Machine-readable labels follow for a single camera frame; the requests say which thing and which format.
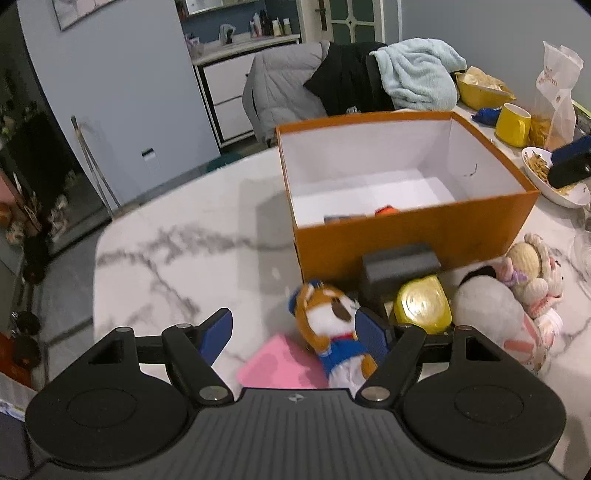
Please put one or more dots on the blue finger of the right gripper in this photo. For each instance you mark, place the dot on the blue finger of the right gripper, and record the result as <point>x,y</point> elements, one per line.
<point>571,172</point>
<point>573,150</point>

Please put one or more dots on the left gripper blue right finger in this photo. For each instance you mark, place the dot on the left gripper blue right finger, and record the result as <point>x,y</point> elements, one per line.
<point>397,351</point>

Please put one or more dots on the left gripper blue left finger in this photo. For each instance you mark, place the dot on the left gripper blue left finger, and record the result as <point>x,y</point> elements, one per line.
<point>189,353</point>

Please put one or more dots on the yellow tape measure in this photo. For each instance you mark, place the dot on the yellow tape measure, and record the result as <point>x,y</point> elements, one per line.
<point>423,303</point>

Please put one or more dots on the fox plush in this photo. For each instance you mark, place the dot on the fox plush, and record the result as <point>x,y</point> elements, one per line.
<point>325,317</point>

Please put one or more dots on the dark grey box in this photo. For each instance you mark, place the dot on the dark grey box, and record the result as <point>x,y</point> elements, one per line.
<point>385,272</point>

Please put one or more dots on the pink foam pad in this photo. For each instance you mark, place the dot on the pink foam pad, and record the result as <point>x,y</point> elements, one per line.
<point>283,364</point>

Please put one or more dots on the white round plush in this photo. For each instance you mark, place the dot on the white round plush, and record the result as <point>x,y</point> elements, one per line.
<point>488,305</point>

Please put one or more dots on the crochet bunny doll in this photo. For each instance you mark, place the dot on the crochet bunny doll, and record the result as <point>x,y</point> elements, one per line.
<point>536,280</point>

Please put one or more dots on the clear plastic snack bag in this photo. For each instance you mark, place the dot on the clear plastic snack bag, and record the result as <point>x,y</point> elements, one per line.
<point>553,115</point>

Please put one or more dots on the yellow mug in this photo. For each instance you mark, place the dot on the yellow mug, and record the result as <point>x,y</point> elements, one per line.
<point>513,125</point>

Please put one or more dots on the blue cloth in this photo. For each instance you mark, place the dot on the blue cloth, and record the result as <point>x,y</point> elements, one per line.
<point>487,116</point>

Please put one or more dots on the yellow bowl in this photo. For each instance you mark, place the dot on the yellow bowl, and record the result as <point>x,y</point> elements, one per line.
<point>480,90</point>

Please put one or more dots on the orange storage box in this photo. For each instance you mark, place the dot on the orange storage box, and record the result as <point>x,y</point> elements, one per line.
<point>364,183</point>

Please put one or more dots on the light blue fleece blanket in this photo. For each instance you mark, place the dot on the light blue fleece blanket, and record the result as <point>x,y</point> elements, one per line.
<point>417,74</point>

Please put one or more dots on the black jacket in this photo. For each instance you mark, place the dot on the black jacket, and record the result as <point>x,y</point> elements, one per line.
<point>349,80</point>

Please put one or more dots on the door with glass panes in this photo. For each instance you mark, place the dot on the door with glass panes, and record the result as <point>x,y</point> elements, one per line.
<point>341,21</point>

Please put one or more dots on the grey padded jacket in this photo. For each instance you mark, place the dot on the grey padded jacket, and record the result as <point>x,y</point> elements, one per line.
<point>274,91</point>

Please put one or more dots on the white cabinet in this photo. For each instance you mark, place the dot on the white cabinet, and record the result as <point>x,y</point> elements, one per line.
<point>221,73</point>

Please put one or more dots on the framed wall picture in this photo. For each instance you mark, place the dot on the framed wall picture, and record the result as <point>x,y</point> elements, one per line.
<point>69,12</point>

